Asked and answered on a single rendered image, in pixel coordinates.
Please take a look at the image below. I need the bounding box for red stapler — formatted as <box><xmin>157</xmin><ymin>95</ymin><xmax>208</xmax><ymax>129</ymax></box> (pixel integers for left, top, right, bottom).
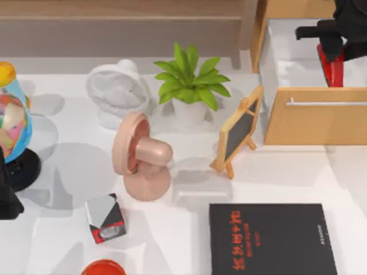
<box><xmin>316</xmin><ymin>42</ymin><xmax>345</xmax><ymax>88</ymax></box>

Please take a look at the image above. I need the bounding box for white drawer inside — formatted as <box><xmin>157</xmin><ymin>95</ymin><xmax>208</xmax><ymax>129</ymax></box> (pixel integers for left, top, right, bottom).
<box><xmin>259</xmin><ymin>18</ymin><xmax>367</xmax><ymax>104</ymax></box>

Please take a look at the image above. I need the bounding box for pale wooden cabinet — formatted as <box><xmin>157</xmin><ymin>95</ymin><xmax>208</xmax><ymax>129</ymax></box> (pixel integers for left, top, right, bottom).
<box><xmin>250</xmin><ymin>0</ymin><xmax>339</xmax><ymax>74</ymax></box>

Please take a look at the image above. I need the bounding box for pale wooden drawer front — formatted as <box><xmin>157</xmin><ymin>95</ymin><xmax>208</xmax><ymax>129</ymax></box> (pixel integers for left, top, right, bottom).
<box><xmin>263</xmin><ymin>87</ymin><xmax>367</xmax><ymax>146</ymax></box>

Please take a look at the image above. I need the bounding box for wooden framed blackboard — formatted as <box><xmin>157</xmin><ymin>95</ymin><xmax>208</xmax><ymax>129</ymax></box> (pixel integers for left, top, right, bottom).
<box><xmin>209</xmin><ymin>84</ymin><xmax>265</xmax><ymax>180</ymax></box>

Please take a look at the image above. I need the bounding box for green plant in white pot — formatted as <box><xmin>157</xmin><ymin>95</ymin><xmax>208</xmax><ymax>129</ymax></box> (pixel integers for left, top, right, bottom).
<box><xmin>153</xmin><ymin>42</ymin><xmax>232</xmax><ymax>127</ymax></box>

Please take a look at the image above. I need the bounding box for black book with red lettering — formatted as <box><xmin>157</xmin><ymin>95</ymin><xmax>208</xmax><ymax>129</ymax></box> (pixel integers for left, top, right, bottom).
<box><xmin>208</xmin><ymin>203</ymin><xmax>339</xmax><ymax>275</ymax></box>

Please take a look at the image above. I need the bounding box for pink desk fan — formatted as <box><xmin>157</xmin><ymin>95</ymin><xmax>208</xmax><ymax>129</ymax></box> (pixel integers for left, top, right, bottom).
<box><xmin>111</xmin><ymin>111</ymin><xmax>174</xmax><ymax>202</ymax></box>

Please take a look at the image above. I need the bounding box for brown wooden shelf unit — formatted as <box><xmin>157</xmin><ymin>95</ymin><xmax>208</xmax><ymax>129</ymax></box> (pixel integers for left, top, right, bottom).
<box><xmin>0</xmin><ymin>0</ymin><xmax>259</xmax><ymax>70</ymax></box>

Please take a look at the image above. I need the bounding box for white desk fan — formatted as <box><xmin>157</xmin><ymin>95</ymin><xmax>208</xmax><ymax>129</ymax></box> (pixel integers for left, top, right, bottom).
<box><xmin>85</xmin><ymin>58</ymin><xmax>153</xmax><ymax>130</ymax></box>

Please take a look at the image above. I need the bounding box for red black grey cube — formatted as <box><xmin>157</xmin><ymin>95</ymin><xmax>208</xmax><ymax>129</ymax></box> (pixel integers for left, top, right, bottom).
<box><xmin>84</xmin><ymin>192</ymin><xmax>128</xmax><ymax>245</ymax></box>

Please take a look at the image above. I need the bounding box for red bowl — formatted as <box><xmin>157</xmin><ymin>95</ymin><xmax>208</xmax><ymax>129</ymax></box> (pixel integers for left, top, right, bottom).
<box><xmin>80</xmin><ymin>258</ymin><xmax>127</xmax><ymax>275</ymax></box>

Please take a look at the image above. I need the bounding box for colourful globe on black base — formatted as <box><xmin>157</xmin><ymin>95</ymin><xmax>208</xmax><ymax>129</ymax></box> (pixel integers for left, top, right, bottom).
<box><xmin>0</xmin><ymin>61</ymin><xmax>42</xmax><ymax>193</ymax></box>

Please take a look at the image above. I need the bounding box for long metal drawer handle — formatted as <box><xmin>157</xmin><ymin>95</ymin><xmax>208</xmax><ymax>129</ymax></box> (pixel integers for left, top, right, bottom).
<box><xmin>285</xmin><ymin>97</ymin><xmax>367</xmax><ymax>107</ymax></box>

